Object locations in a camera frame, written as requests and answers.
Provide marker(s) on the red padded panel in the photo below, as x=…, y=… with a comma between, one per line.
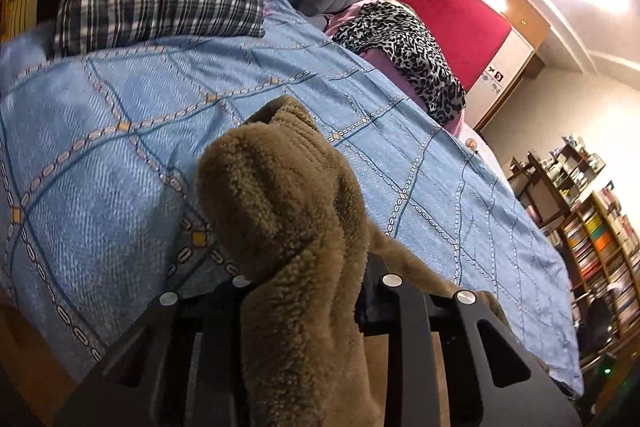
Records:
x=450, y=2

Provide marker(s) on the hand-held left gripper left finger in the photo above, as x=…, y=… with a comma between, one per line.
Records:
x=220, y=307

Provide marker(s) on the wooden desk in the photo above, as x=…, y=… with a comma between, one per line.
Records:
x=535, y=177

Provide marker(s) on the small wooden shelf unit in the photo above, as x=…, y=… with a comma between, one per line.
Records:
x=575, y=167

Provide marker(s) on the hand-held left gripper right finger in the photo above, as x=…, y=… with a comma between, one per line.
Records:
x=380, y=307

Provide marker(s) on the wooden bookshelf with books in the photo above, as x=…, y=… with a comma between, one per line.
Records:
x=600, y=232

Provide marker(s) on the brown fleece pants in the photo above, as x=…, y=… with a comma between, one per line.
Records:
x=280, y=207

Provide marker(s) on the small round pink object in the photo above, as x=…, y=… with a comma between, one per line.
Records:
x=470, y=143

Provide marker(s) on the leopard print cloth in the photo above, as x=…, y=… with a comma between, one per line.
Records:
x=415, y=52

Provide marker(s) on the black chair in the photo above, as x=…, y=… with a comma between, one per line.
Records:
x=595, y=322

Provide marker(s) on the blue patterned blanket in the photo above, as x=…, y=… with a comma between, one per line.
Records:
x=100, y=147

